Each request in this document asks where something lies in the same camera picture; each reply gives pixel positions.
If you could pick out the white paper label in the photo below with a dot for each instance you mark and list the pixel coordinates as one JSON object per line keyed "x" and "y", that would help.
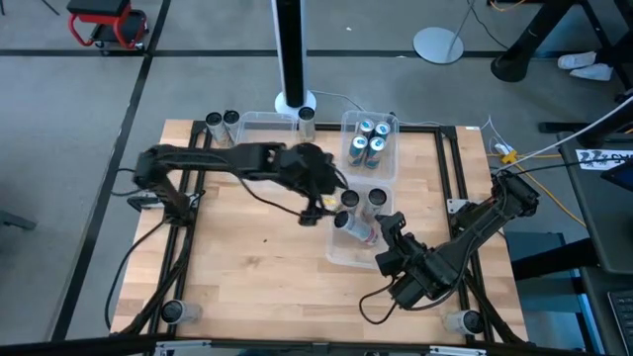
{"x": 603, "y": 159}

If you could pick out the black desk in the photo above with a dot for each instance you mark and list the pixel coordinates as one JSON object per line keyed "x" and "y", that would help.
{"x": 603, "y": 222}

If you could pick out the laptop keyboard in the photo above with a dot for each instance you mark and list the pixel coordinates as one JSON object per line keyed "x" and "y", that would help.
{"x": 623, "y": 321}

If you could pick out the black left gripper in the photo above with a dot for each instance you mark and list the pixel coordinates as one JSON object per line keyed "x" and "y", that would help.
{"x": 311, "y": 170}

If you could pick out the silver round floor stand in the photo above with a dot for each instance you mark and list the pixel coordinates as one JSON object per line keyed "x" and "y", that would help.
{"x": 437, "y": 45}

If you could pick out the black aluminium table frame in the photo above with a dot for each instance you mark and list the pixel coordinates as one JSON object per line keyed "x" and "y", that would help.
{"x": 420, "y": 127}

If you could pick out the black desk leg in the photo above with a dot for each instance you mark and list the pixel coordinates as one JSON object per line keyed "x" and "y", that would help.
{"x": 529, "y": 39}

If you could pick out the white power adapter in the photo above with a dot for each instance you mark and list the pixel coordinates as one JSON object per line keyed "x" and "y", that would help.
{"x": 503, "y": 148}

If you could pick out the grey chair base leg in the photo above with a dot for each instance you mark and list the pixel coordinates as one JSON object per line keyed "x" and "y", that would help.
{"x": 15, "y": 220}

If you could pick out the clear plastic bin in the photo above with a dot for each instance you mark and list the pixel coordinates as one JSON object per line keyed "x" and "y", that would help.
{"x": 346, "y": 254}
{"x": 390, "y": 168}
{"x": 267, "y": 121}

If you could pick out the black tablet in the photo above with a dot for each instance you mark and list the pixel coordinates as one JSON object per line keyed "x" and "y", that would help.
{"x": 623, "y": 175}

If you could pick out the white yellow soda can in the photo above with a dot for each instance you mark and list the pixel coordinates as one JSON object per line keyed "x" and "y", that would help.
{"x": 462, "y": 321}
{"x": 231, "y": 118}
{"x": 307, "y": 126}
{"x": 218, "y": 133}

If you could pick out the grey arm base bracket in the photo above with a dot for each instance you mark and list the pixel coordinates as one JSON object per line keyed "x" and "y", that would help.
{"x": 141, "y": 203}
{"x": 455, "y": 204}

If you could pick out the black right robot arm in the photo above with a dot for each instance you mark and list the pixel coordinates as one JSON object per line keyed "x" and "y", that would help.
{"x": 475, "y": 232}

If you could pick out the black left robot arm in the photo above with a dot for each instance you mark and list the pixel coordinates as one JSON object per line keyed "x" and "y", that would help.
{"x": 207, "y": 158}

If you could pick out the white red soda can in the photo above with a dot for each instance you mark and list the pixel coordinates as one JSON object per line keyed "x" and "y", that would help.
{"x": 358, "y": 230}
{"x": 180, "y": 311}
{"x": 349, "y": 199}
{"x": 377, "y": 198}

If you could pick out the red black rolling stool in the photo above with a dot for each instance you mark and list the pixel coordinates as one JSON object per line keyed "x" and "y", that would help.
{"x": 99, "y": 7}

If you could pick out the yellow plug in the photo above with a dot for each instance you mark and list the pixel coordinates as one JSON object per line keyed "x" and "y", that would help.
{"x": 509, "y": 157}

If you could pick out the black floor bar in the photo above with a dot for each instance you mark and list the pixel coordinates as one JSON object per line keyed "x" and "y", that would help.
{"x": 554, "y": 259}

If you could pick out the black floor tape strip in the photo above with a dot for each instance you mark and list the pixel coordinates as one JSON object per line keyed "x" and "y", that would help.
{"x": 222, "y": 52}
{"x": 127, "y": 123}

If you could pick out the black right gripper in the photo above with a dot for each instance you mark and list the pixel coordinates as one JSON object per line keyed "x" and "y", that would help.
{"x": 395, "y": 259}

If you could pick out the blue silver soda can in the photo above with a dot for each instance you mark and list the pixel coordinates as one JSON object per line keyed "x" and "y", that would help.
{"x": 366, "y": 126}
{"x": 375, "y": 153}
{"x": 382, "y": 131}
{"x": 357, "y": 151}

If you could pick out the person's white shoe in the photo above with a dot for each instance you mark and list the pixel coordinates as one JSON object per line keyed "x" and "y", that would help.
{"x": 591, "y": 72}
{"x": 576, "y": 60}

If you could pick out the black rig crossbar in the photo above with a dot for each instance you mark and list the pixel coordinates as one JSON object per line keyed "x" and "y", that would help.
{"x": 74, "y": 346}

